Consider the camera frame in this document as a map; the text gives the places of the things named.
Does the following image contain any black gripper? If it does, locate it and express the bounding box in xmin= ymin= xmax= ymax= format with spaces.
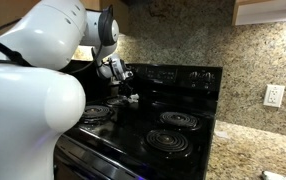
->
xmin=117 ymin=78 xmax=133 ymax=97

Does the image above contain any white napkin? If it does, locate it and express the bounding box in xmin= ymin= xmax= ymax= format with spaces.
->
xmin=129 ymin=94 xmax=139 ymax=102

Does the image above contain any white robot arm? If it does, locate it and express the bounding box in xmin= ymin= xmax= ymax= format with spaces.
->
xmin=0 ymin=0 xmax=129 ymax=180

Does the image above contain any black electric stove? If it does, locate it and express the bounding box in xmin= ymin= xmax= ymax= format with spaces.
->
xmin=54 ymin=63 xmax=223 ymax=180

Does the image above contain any white upper cabinet right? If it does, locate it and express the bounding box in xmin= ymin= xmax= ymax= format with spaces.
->
xmin=232 ymin=0 xmax=286 ymax=26

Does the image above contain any white towel on counter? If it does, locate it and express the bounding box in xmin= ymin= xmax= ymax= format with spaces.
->
xmin=262 ymin=171 xmax=286 ymax=180

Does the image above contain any white wall outlet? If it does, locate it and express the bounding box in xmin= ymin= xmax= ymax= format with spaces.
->
xmin=263 ymin=84 xmax=285 ymax=108

